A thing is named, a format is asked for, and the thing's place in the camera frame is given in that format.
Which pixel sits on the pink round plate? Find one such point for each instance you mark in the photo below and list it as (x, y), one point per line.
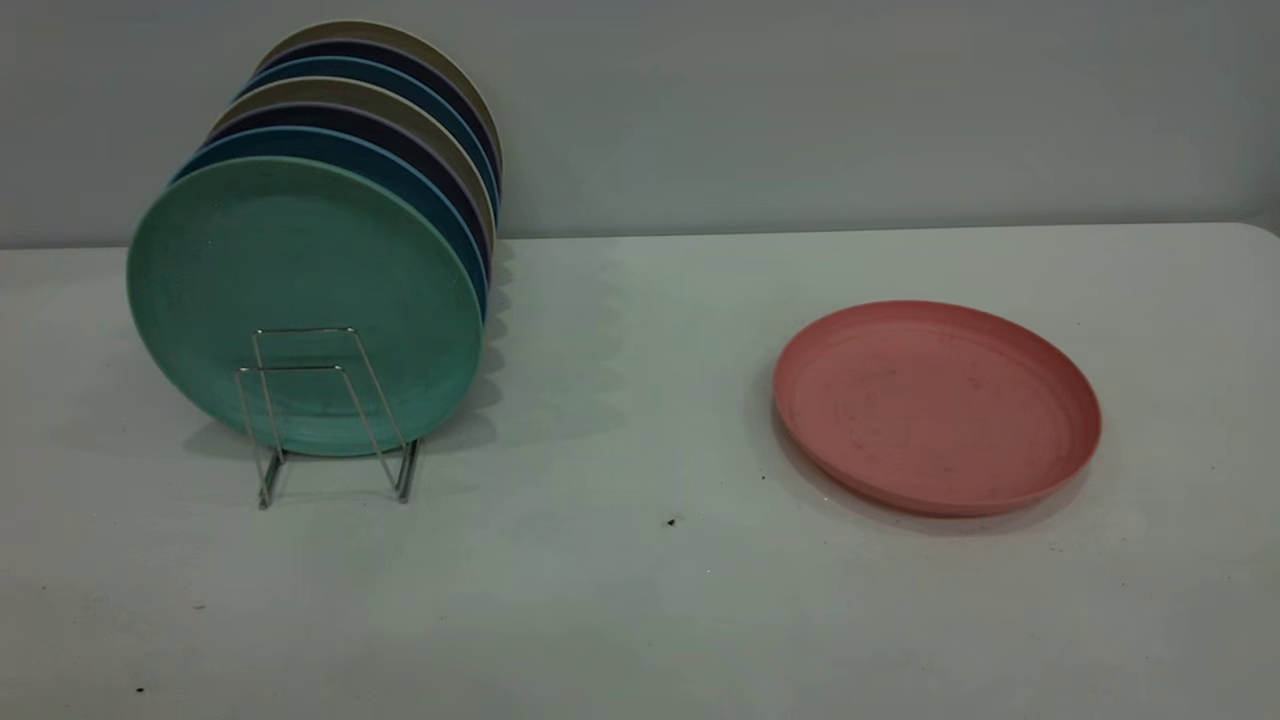
(930, 410)

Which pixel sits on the green round plate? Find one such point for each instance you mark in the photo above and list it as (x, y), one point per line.
(300, 260)

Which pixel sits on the dark purple round plate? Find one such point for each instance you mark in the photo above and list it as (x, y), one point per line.
(370, 126)
(400, 58)

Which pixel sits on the blue round plate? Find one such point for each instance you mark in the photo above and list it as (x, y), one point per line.
(350, 148)
(380, 75)

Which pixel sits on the beige round plate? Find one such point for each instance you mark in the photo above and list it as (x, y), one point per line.
(370, 30)
(340, 92)

